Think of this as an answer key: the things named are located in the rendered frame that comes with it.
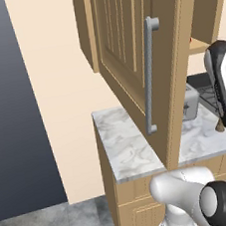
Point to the white toaster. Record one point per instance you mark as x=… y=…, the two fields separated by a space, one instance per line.
x=190 y=104

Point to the wooden base cabinet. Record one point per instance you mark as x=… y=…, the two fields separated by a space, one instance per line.
x=109 y=192

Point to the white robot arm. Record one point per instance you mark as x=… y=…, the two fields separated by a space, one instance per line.
x=181 y=190

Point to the wooden drawer front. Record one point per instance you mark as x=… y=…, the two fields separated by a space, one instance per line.
x=134 y=191

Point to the small brown object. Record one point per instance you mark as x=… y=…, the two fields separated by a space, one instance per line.
x=219 y=126

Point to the small red condiment bottle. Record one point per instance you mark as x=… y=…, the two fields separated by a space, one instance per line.
x=190 y=40

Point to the wooden wall cabinet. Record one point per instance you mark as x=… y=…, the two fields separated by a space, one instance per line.
x=84 y=28

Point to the black stove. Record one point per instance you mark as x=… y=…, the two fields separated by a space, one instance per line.
x=204 y=93

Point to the wooden base cabinet door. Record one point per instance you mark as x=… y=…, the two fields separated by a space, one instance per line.
x=141 y=220

